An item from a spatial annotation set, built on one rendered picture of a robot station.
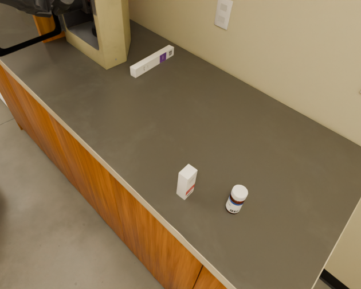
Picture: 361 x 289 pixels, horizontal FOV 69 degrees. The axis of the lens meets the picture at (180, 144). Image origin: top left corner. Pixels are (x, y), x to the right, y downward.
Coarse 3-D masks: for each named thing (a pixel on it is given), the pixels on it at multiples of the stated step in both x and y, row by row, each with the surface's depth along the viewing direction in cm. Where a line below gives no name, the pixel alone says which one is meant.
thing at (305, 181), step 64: (0, 64) 117; (64, 64) 114; (128, 64) 117; (192, 64) 121; (128, 128) 91; (192, 128) 93; (256, 128) 96; (320, 128) 98; (192, 192) 76; (256, 192) 78; (320, 192) 79; (256, 256) 65; (320, 256) 66
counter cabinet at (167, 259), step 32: (32, 96) 118; (32, 128) 167; (64, 128) 107; (64, 160) 145; (96, 160) 98; (96, 192) 128; (128, 192) 90; (128, 224) 116; (160, 224) 83; (160, 256) 105; (192, 256) 78; (192, 288) 97; (224, 288) 73
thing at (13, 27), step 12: (0, 12) 97; (12, 12) 101; (24, 12) 104; (0, 24) 99; (12, 24) 103; (24, 24) 106; (36, 24) 110; (48, 24) 114; (0, 36) 101; (12, 36) 105; (24, 36) 109; (36, 36) 113
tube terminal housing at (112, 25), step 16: (96, 0) 92; (112, 0) 97; (96, 16) 97; (112, 16) 101; (128, 16) 121; (96, 32) 103; (112, 32) 105; (128, 32) 123; (80, 48) 120; (112, 48) 109; (128, 48) 124; (112, 64) 114
